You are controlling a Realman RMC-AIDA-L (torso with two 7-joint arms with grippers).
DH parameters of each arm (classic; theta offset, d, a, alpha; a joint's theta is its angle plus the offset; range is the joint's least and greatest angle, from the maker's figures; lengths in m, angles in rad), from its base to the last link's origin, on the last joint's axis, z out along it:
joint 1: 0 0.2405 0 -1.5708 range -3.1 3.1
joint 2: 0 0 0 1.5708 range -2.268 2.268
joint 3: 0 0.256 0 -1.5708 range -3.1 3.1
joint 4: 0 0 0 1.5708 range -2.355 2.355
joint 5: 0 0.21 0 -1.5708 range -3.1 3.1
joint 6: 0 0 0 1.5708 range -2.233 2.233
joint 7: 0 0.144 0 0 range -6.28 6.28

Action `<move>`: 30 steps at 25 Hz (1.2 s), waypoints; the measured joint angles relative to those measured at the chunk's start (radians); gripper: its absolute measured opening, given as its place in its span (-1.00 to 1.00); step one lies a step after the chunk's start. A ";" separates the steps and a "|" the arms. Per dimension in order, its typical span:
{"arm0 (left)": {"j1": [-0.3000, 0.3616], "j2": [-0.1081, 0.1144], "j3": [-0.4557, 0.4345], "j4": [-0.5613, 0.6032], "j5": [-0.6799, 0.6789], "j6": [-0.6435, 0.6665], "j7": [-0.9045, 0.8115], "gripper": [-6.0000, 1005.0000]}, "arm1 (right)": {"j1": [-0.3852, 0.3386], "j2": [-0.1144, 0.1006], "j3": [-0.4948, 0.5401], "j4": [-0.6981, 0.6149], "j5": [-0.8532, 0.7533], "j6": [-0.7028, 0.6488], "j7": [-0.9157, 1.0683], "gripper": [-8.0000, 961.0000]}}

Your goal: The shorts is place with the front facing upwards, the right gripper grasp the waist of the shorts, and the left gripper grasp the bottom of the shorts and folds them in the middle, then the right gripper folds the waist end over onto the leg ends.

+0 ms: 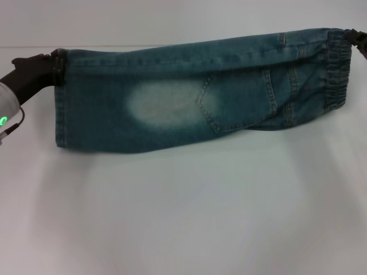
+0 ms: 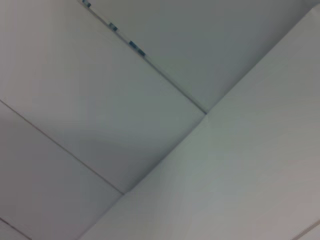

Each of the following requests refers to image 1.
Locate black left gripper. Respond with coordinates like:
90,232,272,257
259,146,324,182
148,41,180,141
0,48,68,106

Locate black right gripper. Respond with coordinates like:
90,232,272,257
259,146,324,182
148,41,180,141
343,28,367,60

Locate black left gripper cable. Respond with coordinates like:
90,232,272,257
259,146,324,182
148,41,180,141
0,106,26,138

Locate blue faded denim shorts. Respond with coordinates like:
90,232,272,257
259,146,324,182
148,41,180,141
53,27,354,157

